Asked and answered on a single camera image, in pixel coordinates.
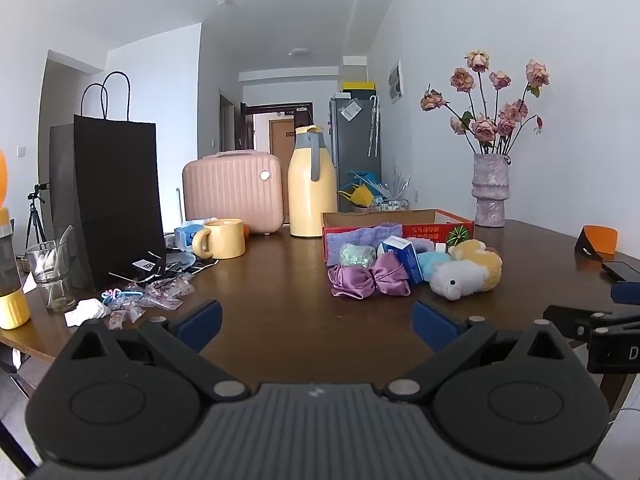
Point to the yellow box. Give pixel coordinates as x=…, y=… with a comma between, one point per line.
x=357, y=86

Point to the purple knitted headband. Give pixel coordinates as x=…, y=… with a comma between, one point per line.
x=360, y=237

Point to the purple satin bow scrunchie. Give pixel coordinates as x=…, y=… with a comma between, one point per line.
x=385, y=275

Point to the black phone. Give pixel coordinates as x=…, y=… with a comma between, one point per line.
x=622, y=270

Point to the white and yellow sheep plush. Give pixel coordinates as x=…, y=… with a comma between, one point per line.
x=465, y=275

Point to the crumpled white tissue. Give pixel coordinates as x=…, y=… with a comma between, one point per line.
x=85, y=310

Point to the yellow bag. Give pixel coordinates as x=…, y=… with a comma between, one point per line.
x=352, y=194

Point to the black paper bag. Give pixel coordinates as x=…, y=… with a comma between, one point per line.
x=115, y=200

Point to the blue bag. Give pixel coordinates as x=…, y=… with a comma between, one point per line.
x=362, y=177

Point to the black and white cards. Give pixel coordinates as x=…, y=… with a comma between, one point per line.
x=200, y=266

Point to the yellow mug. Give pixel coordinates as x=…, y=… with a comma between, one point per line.
x=225, y=240

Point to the clear plastic wrapping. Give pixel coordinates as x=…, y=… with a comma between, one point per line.
x=392, y=185

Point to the black tripod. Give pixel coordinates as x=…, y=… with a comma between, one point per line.
x=34, y=210

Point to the yellow thermos jug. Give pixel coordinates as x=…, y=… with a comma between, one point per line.
x=310, y=200

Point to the dried pink roses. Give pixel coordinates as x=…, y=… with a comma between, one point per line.
x=482, y=127

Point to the pink suitcase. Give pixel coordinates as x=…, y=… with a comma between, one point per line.
x=225, y=195

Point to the light blue soft cloth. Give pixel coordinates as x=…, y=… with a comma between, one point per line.
x=432, y=262

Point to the dark door frame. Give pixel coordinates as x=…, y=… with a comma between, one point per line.
x=247, y=130

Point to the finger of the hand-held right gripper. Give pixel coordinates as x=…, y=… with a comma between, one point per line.
x=575, y=321
x=627, y=293

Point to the yellow and orange bottle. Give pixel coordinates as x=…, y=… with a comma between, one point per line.
x=12, y=310

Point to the orange and black holder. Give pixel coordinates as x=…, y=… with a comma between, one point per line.
x=602, y=240

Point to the blue and white small carton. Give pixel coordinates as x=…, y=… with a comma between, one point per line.
x=402, y=255

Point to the red cardboard box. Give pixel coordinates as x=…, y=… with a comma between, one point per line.
x=425, y=232

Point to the blue tissue pack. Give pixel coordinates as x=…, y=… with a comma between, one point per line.
x=186, y=237

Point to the wall electric panel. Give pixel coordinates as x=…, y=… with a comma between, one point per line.
x=395, y=82

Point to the round ceiling lamp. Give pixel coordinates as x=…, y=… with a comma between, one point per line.
x=300, y=52

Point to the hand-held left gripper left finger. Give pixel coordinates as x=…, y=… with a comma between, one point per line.
x=202, y=322

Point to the clear glass cup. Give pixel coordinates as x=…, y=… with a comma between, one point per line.
x=50, y=270

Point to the white box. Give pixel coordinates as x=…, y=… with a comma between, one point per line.
x=355, y=67

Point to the white umbrella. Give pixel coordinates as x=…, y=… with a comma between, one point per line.
x=372, y=130

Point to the wooden door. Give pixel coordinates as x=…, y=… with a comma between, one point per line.
x=280, y=137

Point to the grey fridge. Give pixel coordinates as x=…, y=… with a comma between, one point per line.
x=355, y=160

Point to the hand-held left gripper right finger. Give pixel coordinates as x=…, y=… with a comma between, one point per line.
x=435, y=327

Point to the purple ceramic vase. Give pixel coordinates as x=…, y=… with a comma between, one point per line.
x=491, y=195

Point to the pile of small plastic packets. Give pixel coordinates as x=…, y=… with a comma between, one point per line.
x=165, y=290

